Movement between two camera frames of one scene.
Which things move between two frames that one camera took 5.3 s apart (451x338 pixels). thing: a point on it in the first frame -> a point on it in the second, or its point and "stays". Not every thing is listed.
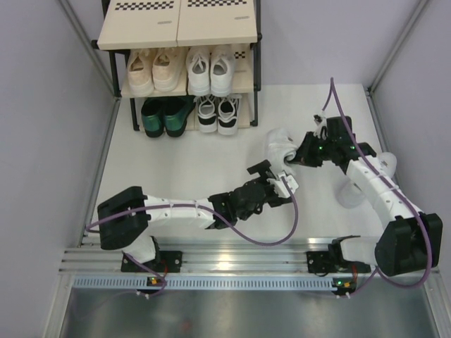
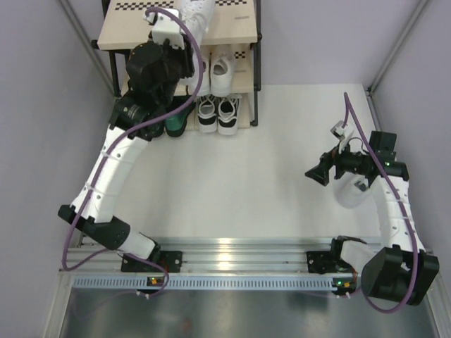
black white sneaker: [227, 113] stays
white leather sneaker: [280, 148] -> [197, 15]
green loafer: [175, 111] stays
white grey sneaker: [198, 62] stays
